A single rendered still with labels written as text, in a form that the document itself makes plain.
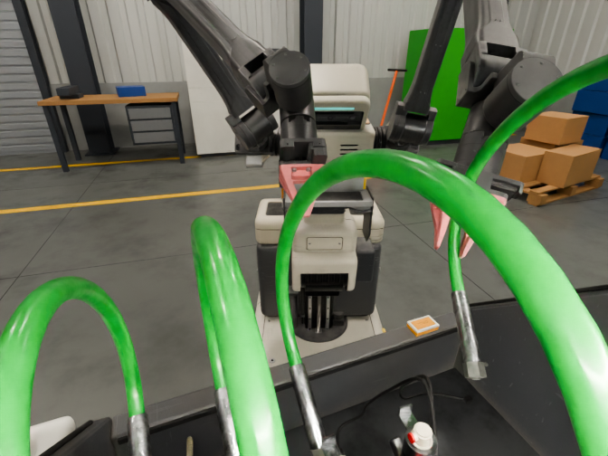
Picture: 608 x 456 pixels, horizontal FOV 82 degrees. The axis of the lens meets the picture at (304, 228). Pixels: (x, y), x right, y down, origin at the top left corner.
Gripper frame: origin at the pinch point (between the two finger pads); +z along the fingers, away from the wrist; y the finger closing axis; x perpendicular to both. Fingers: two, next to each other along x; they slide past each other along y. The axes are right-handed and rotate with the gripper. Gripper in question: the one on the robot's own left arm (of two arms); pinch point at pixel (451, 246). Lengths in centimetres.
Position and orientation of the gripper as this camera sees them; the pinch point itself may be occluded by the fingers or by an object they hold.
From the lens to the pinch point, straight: 45.7
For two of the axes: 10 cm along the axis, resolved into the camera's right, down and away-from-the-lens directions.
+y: 9.2, 3.4, -2.1
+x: 1.2, 2.8, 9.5
